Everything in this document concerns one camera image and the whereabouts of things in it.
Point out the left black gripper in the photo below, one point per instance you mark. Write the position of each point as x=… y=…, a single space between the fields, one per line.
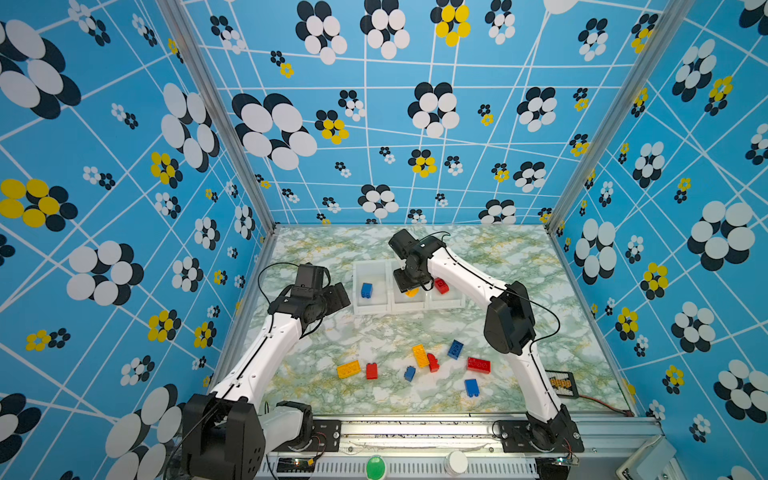
x=337 y=297

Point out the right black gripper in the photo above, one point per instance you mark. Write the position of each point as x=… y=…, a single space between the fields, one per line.
x=402 y=284

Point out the red arched lego brick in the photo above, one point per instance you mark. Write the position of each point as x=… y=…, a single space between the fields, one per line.
x=441 y=286

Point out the yellow wide lego brick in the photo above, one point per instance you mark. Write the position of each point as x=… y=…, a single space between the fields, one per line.
x=348 y=370

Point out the blue square lego brick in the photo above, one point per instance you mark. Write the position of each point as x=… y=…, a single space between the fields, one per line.
x=455 y=349

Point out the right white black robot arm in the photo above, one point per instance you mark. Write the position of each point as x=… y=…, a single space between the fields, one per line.
x=509 y=326

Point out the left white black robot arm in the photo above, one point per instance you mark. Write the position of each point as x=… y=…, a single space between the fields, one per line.
x=224 y=435

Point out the right white plastic bin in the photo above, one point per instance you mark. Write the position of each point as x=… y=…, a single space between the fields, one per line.
x=452 y=300

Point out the left white plastic bin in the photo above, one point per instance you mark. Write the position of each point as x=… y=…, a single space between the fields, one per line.
x=372 y=271

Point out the yellow long lego brick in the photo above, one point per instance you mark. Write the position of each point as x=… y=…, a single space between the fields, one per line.
x=420 y=356

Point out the small red lego brick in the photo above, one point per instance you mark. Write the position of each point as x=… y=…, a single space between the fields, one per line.
x=371 y=371

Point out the red curved lego brick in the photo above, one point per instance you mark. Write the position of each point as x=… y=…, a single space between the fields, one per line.
x=433 y=363

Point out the small blue lego brick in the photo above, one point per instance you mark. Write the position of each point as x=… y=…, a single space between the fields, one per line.
x=409 y=373

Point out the blue lego brick front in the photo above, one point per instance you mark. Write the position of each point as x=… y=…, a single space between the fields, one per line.
x=472 y=388

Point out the green push button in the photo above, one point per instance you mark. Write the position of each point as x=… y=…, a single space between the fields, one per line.
x=376 y=468

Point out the white round knob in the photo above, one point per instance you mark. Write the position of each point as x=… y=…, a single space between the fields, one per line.
x=456 y=463

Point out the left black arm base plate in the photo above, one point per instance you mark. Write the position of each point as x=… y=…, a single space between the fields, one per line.
x=325 y=436

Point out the aluminium front rail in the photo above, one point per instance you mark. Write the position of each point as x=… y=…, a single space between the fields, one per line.
x=414 y=447

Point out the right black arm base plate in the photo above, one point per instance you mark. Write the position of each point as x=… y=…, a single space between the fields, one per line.
x=522 y=436

